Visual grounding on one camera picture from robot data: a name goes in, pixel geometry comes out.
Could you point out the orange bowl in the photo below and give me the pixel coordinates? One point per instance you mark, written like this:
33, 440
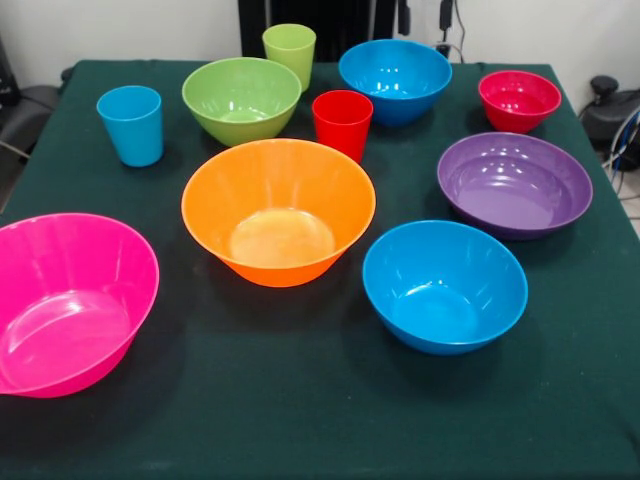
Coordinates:
277, 240

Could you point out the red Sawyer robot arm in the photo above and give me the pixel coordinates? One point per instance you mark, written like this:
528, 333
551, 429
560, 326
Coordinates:
404, 17

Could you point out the red cup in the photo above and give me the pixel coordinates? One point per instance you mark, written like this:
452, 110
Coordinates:
342, 130

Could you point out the dark green tablecloth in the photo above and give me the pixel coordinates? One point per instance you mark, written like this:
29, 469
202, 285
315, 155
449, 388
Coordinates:
300, 375

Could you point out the blue bowl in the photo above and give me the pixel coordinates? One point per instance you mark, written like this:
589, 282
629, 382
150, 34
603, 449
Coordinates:
445, 300
395, 85

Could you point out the green bowl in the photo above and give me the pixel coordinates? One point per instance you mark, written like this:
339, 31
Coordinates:
240, 110

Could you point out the green cup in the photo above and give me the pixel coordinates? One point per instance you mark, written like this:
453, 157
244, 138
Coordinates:
290, 50

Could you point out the purple bowl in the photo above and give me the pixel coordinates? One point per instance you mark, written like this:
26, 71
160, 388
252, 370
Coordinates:
515, 195

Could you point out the blue cup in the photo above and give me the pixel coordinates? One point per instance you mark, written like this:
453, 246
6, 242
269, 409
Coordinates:
132, 135

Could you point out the small pink-red bowl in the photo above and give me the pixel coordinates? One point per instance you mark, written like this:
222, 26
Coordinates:
520, 107

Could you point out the large pink bowl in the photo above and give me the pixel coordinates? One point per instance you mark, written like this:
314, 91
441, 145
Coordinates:
75, 310

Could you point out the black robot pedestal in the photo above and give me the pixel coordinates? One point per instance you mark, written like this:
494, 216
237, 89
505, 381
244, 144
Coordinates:
340, 25

